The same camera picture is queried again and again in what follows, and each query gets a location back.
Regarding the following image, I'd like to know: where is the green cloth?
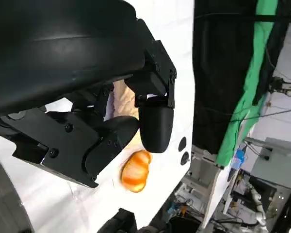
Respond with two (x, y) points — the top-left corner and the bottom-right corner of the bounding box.
(215, 0), (279, 166)

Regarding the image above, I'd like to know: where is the grey machine box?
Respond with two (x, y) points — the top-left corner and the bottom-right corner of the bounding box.
(257, 137), (291, 192)

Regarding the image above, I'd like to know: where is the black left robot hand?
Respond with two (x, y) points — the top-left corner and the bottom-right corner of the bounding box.
(0, 0), (178, 188)

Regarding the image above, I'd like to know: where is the white slanted board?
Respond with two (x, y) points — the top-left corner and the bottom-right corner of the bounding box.
(202, 167), (233, 229)

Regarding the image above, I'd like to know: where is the black table skirt cloth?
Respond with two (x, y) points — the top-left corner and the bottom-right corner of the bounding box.
(193, 0), (258, 155)

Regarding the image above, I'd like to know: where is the blue background object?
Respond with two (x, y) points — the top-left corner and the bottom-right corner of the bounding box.
(234, 148), (247, 168)

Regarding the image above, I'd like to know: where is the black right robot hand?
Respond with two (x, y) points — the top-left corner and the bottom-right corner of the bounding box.
(99, 207), (161, 233)

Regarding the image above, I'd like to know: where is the orange toy bread roll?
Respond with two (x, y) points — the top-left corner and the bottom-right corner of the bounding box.
(120, 150), (153, 194)

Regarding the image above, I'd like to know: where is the thin black cable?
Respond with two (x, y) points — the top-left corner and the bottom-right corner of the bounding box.
(229, 108), (291, 122)

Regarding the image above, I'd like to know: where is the black backdrop cloth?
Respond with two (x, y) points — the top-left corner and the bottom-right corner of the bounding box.
(252, 0), (291, 106)

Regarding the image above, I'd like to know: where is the beige towel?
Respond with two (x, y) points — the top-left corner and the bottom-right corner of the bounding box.
(111, 81), (143, 150)

